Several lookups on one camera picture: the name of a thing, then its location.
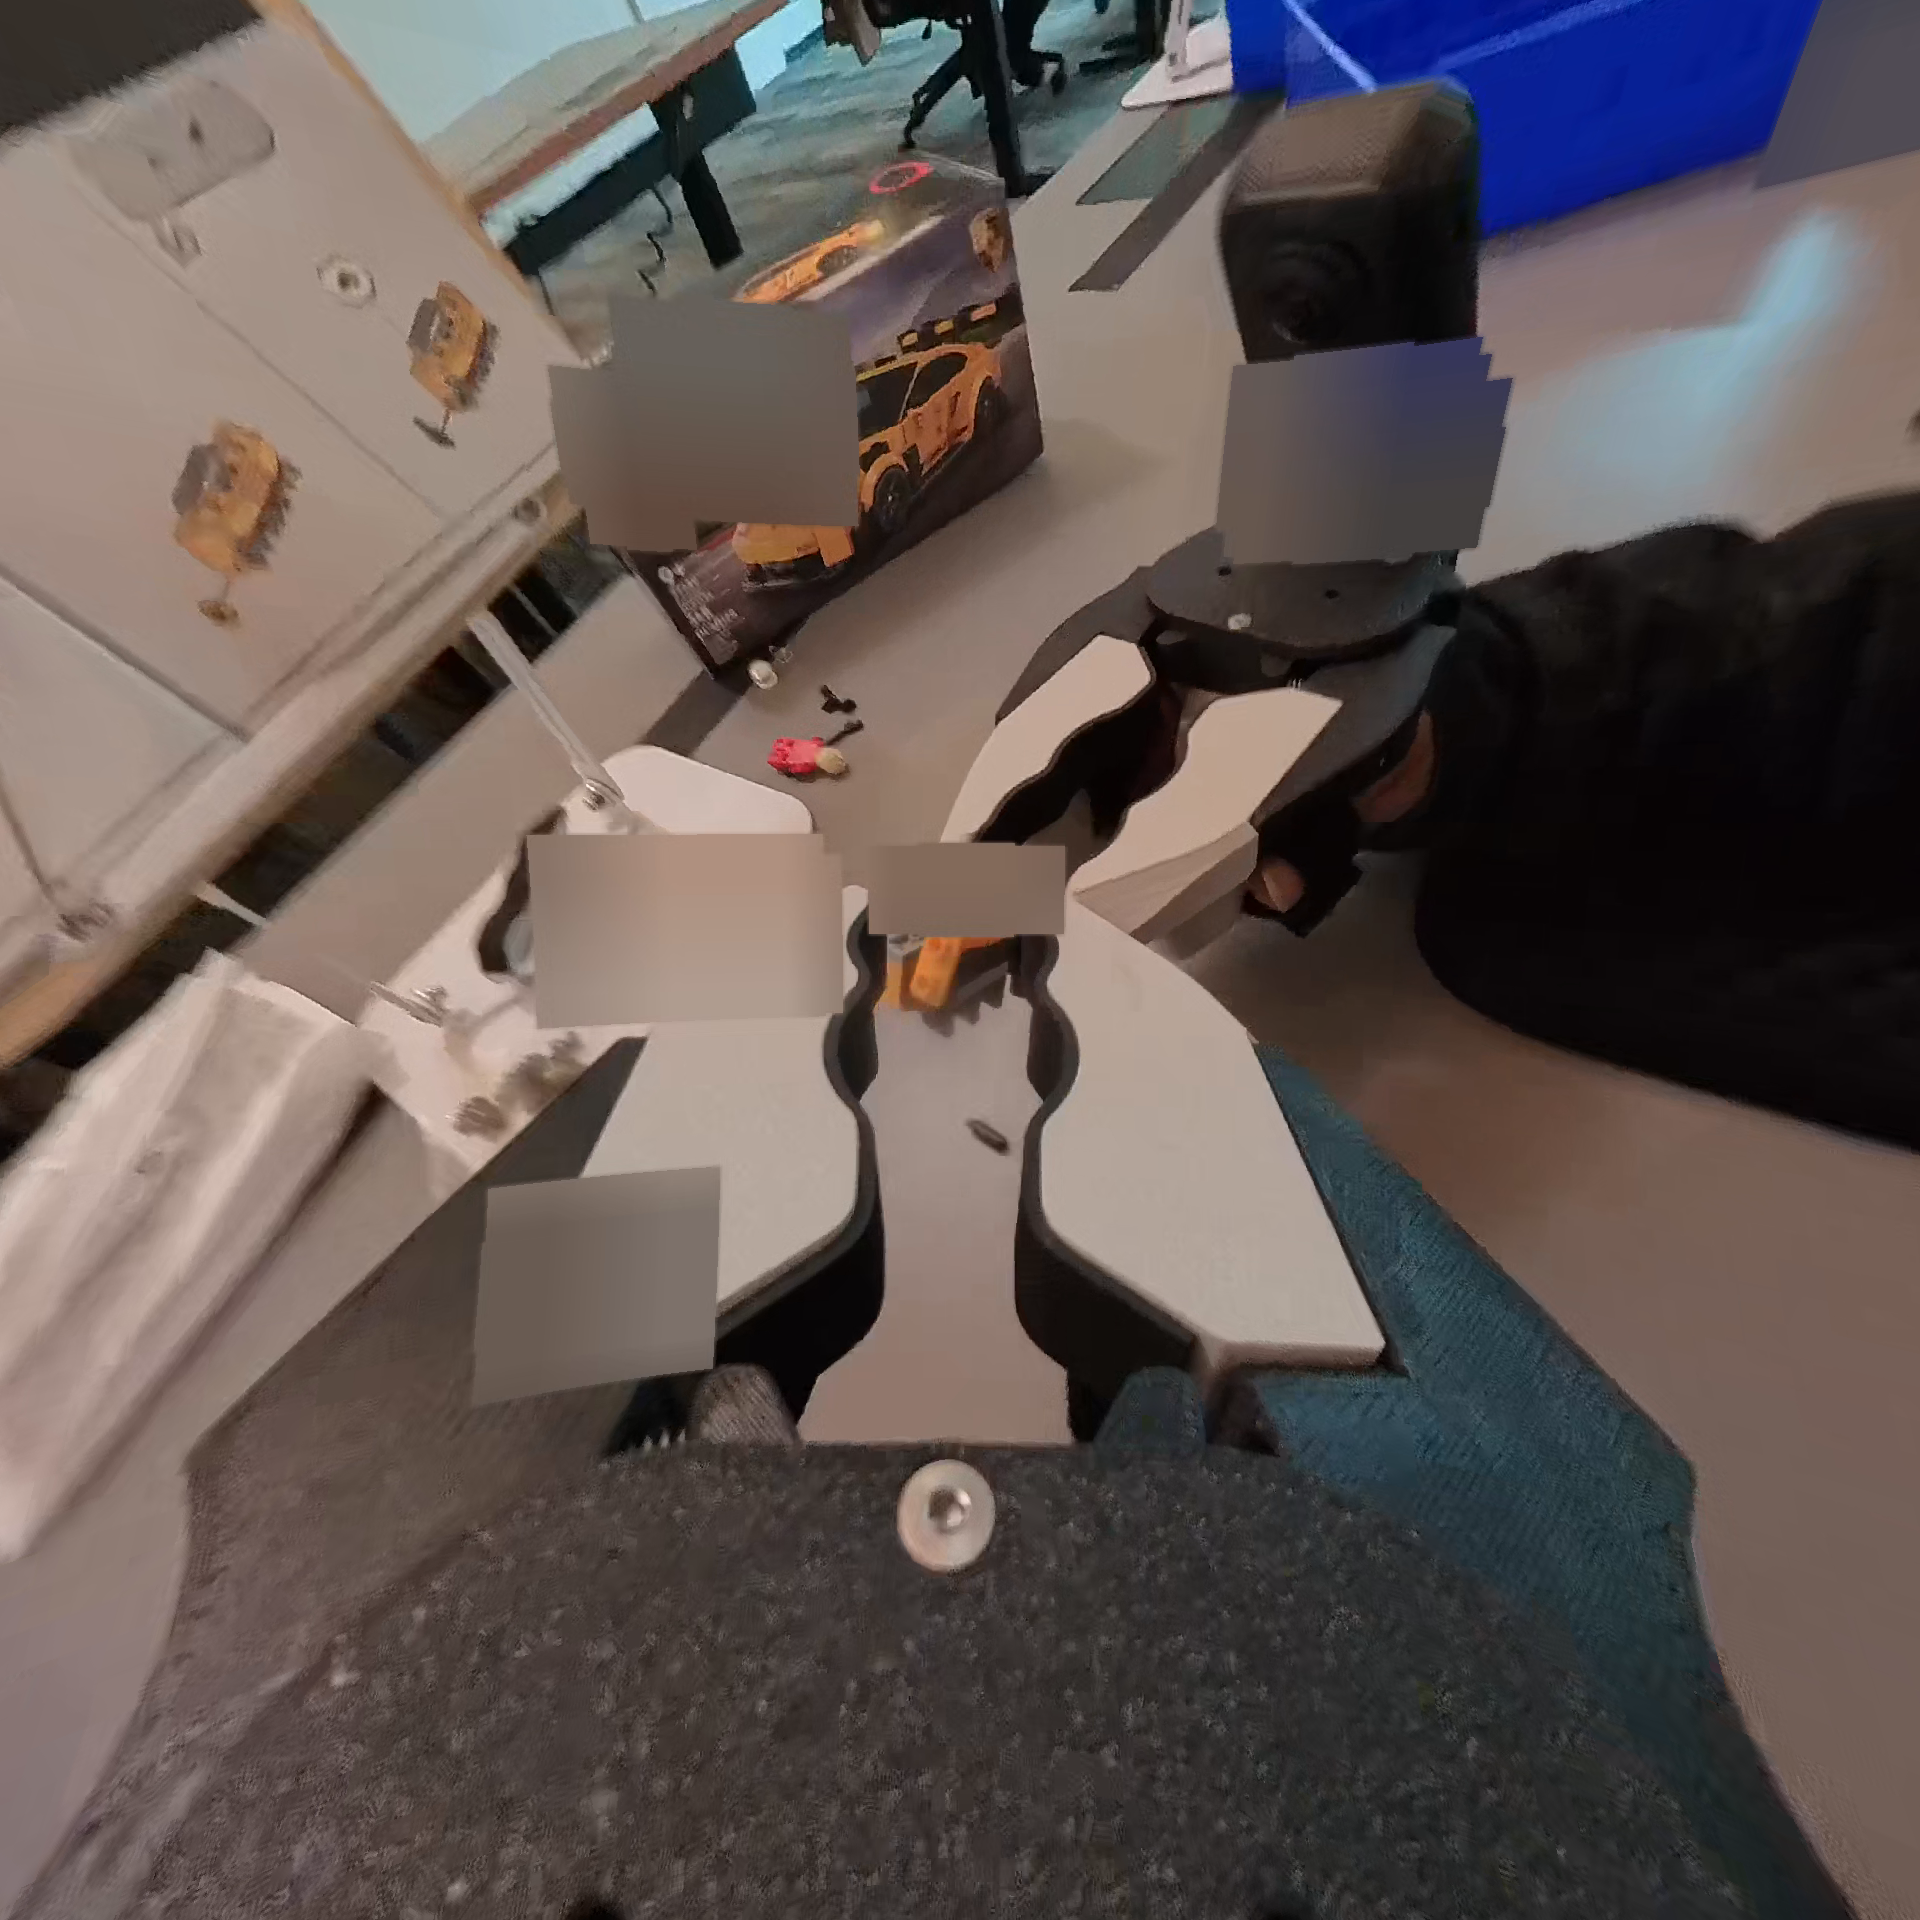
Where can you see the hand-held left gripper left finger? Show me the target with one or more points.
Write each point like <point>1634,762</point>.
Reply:
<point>781,1110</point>

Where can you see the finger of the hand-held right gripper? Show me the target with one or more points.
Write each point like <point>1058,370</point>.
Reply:
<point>1214,810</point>
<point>1050,704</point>

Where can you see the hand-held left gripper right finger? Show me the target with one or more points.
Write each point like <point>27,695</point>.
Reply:
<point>1201,1155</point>

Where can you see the orange lego car section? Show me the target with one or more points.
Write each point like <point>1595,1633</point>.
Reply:
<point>931,968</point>

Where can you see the person's right forearm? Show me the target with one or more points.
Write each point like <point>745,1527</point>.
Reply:
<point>1650,826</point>

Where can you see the small black lego piece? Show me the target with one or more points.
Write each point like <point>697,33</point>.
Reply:
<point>834,695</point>

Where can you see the small white lego piece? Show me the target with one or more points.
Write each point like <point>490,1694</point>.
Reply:
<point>770,669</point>

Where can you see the black lego car box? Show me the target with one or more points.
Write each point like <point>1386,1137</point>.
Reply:
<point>944,406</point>

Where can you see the lego instruction booklet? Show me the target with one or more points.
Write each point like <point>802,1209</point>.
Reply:
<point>225,301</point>

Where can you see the person's right hand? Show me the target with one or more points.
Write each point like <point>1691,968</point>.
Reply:
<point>1320,863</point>

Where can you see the blue plastic bin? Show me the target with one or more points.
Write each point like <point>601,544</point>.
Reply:
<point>1575,105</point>

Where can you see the clear bag of black parts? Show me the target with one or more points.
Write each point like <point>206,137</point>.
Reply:
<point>517,1073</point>

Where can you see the white tray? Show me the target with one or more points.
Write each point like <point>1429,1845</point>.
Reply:
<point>721,786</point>

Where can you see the black office chair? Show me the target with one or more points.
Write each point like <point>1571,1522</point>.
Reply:
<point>974,45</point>

